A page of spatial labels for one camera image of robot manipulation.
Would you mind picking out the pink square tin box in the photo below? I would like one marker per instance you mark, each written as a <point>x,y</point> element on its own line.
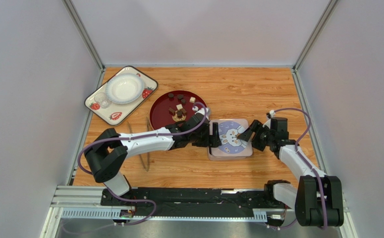
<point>227,152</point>

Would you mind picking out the white round bowl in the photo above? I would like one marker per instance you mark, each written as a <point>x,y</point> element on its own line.
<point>124,88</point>

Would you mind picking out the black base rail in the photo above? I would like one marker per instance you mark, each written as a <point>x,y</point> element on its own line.
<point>195,202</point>

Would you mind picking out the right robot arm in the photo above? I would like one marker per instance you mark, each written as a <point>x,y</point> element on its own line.
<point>317,201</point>

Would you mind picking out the white cube chocolate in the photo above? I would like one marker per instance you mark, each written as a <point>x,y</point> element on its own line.
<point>179,107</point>

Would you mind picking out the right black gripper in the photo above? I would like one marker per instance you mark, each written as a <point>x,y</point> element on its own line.
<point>255,137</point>

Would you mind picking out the small clear glass cup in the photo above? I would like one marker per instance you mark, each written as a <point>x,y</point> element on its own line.
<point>102,100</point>

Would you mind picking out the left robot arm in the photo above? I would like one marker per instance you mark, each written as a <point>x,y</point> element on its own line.
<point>107,153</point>

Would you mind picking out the silver tin lid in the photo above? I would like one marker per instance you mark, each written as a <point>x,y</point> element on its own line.
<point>228,130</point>

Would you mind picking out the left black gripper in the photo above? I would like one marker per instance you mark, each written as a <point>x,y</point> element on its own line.
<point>213,141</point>

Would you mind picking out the dark red round plate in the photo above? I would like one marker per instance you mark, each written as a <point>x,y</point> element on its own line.
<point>164,111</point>

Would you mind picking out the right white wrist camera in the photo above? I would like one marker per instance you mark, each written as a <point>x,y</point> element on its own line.
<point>270,114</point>

